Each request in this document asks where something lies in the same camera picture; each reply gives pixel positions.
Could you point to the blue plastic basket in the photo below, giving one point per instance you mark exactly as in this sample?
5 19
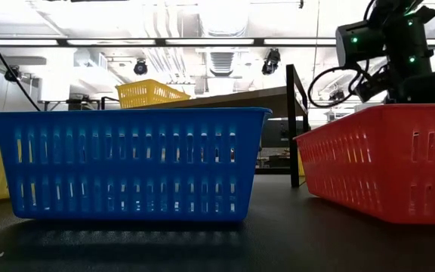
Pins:
127 121

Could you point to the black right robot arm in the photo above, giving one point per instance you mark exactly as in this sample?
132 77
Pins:
406 41

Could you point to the black ceiling spot lamp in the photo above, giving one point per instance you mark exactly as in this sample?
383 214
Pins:
336 94
11 73
140 68
271 61

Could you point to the long ceiling light strip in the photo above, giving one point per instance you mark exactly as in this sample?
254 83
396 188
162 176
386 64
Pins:
210 41

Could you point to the black table mat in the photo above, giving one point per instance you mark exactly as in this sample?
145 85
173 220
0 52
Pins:
278 245

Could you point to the red plastic basket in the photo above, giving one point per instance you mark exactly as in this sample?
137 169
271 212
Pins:
383 124

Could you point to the wooden shelf with black frame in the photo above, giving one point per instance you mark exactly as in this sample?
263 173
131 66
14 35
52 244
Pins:
247 99

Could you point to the black wall screen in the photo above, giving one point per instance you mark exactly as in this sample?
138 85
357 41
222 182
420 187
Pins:
276 134

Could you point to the ceiling ventilation duct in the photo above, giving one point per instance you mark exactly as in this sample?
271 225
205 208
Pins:
221 62

